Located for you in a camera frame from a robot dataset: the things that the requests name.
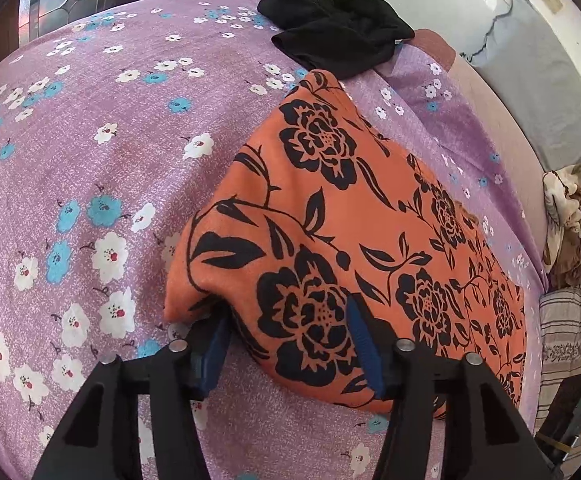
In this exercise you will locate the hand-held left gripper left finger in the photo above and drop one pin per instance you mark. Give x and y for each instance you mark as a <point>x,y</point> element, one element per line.
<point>213,360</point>

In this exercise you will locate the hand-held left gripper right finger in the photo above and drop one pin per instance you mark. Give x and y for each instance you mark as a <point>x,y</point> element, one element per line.
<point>365,345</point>

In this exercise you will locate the orange black floral garment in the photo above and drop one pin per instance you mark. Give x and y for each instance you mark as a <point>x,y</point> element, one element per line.
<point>370,185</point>

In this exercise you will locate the striped floral cushion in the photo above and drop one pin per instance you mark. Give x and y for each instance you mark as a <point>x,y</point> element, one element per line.
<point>575,330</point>

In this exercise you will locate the beige floral crumpled blanket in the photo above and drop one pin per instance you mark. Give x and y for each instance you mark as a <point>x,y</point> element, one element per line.
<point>570,210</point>

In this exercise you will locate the purple floral bedsheet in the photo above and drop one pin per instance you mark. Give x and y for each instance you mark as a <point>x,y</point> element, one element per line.
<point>95,160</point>

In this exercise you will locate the grey pillow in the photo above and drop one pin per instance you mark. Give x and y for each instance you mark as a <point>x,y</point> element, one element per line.
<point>535,90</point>

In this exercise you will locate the beige wall switch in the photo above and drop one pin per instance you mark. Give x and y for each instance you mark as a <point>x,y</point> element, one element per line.
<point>549,0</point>

